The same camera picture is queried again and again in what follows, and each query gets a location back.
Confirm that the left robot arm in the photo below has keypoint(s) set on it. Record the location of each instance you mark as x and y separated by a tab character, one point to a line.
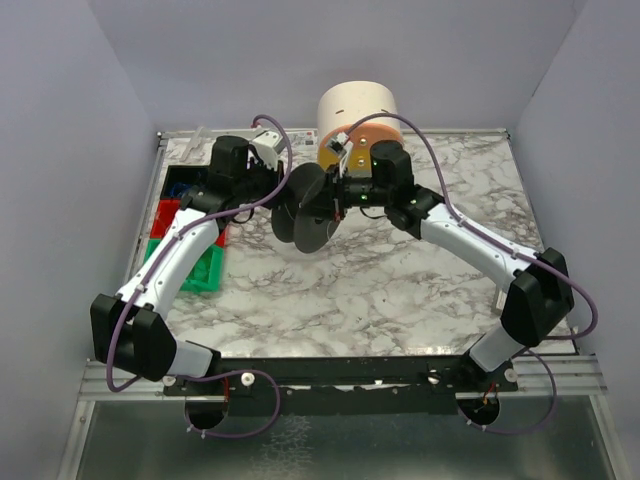
129	329

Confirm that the red storage bin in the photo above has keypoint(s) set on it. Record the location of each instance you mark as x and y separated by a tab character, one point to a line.
163	218

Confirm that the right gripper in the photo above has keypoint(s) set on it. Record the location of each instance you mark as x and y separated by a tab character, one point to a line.
338	190

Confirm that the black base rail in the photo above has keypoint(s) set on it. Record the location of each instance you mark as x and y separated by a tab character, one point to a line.
331	386

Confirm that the black cable spool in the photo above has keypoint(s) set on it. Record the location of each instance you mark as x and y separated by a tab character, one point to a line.
309	234

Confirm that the white flat packet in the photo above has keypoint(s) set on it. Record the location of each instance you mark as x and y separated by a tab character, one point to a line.
303	139

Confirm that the cream cylindrical drawer cabinet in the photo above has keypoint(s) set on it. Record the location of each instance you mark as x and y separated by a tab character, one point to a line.
343	105

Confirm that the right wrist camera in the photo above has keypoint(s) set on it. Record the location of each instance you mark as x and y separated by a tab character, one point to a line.
339	148

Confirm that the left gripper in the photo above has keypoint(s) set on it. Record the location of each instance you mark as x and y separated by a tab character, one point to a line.
267	181

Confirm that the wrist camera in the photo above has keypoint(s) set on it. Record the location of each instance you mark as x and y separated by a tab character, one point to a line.
267	145
339	148

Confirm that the small white cardboard box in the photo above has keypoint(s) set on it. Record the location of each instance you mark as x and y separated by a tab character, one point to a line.
498	301

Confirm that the clear plastic strip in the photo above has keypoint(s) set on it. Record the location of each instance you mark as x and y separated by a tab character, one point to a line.
199	137

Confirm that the green storage bin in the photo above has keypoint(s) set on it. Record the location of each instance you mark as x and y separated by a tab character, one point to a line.
206	275

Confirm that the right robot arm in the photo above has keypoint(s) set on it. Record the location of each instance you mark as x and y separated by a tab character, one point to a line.
538	295

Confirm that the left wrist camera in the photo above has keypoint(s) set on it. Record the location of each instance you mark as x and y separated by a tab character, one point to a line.
267	145

